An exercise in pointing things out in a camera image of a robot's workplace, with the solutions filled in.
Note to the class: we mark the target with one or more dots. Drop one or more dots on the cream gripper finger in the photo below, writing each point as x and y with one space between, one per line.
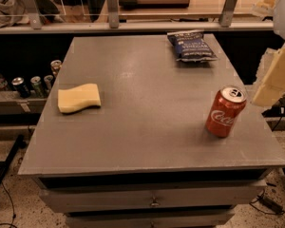
269 86

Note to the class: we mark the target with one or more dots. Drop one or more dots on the blue chip bag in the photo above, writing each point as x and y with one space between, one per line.
190 46

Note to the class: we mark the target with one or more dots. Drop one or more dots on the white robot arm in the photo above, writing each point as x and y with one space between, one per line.
274 8

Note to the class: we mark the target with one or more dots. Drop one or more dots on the yellow sponge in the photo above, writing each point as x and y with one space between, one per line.
78 98

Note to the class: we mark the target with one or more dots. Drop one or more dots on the red Coca-Cola can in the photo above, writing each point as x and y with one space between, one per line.
228 103

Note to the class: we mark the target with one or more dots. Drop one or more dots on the black power adapter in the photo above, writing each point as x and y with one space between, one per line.
269 203

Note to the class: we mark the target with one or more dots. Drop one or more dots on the lower drawer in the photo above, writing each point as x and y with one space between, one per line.
154 219

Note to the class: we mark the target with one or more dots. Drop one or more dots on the grey drawer cabinet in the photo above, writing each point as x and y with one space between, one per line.
150 128

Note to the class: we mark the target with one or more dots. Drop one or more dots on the orange-topped can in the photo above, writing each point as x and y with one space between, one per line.
55 67

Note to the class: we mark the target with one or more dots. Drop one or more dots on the silver can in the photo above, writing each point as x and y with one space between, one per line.
49 80

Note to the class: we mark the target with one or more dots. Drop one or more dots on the green can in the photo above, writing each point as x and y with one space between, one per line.
38 87

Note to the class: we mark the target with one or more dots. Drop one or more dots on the dark blue can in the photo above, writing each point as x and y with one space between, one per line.
20 85

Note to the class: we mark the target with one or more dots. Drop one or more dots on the black stand leg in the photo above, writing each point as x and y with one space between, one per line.
5 164

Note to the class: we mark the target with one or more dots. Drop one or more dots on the grey side shelf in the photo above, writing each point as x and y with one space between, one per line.
11 103

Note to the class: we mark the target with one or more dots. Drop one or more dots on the right metal bracket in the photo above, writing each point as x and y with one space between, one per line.
227 13

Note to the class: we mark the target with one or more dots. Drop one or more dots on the metal bracket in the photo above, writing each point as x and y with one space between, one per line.
113 15
227 13
33 14

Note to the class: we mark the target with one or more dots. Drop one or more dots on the middle metal bracket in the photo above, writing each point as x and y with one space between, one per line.
113 15

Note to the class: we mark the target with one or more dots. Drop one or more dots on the upper drawer with handle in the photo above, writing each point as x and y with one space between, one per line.
194 194

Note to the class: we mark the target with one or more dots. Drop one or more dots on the left metal bracket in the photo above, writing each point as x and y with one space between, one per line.
33 14

